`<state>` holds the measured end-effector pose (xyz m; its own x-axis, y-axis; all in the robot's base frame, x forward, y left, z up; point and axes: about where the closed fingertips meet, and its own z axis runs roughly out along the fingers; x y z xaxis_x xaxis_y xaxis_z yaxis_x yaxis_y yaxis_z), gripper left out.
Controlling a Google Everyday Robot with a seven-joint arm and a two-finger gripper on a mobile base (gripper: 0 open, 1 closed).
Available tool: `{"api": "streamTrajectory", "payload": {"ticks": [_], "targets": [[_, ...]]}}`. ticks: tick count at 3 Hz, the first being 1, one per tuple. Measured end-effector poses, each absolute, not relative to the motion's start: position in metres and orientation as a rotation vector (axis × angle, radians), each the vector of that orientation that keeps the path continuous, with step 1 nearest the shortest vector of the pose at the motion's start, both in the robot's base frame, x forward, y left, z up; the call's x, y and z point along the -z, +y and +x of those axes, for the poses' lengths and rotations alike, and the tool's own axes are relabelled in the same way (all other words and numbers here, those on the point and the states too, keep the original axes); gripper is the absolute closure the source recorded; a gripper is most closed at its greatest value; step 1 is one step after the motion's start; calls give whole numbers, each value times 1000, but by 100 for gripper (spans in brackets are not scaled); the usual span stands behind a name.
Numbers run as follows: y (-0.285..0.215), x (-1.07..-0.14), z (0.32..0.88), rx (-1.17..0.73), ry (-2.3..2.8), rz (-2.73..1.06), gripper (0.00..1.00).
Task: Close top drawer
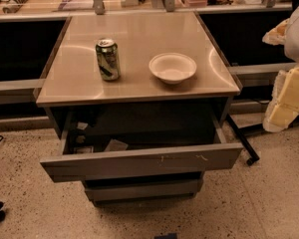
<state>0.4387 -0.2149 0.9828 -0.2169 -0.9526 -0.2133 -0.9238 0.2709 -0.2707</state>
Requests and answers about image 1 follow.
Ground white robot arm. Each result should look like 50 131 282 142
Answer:
262 6 299 132

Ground white paper in drawer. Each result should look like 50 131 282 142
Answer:
105 139 128 151

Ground white bowl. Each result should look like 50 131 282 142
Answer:
149 53 197 85

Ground grey drawer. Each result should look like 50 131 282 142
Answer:
83 178 203 202
40 118 243 182

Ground grey bottom drawer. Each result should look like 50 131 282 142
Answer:
83 178 203 202

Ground black rolling stand frame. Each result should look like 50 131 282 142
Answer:
226 115 299 166

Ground grey top drawer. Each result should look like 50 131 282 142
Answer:
40 118 243 182

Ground grey drawer cabinet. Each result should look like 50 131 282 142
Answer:
35 11 242 208

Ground green soda can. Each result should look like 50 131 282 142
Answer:
96 38 121 81

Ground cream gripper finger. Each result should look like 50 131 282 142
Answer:
263 64 299 132
262 19 288 46

